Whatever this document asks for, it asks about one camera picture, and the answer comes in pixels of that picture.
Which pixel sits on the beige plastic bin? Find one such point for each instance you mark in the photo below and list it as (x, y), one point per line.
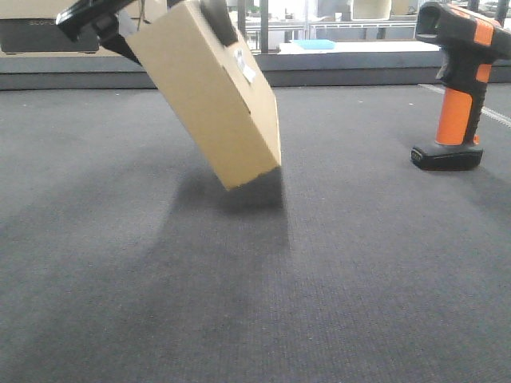
(370, 10)

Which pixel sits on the blue flat tray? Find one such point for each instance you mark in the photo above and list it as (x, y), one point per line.
(314, 44)

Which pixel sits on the white floor tape strip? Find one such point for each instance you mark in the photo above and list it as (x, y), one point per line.
(499, 117)

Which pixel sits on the large stacked cardboard box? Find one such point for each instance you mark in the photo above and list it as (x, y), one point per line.
(38, 35)

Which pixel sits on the brown cardboard package box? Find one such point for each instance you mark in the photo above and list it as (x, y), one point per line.
(234, 124)

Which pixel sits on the orange black barcode scanner gun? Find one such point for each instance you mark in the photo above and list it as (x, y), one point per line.
(471, 43)

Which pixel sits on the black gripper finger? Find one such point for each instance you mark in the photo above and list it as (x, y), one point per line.
(108, 19)
(217, 15)

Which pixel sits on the white background table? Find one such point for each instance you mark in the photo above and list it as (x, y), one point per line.
(380, 46)

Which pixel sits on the white barcode label sticker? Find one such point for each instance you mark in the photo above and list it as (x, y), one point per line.
(248, 72)

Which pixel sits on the dark raised carpet ledge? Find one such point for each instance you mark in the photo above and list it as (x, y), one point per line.
(90, 71)

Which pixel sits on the upper stacked cardboard box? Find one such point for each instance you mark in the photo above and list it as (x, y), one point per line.
(17, 9)

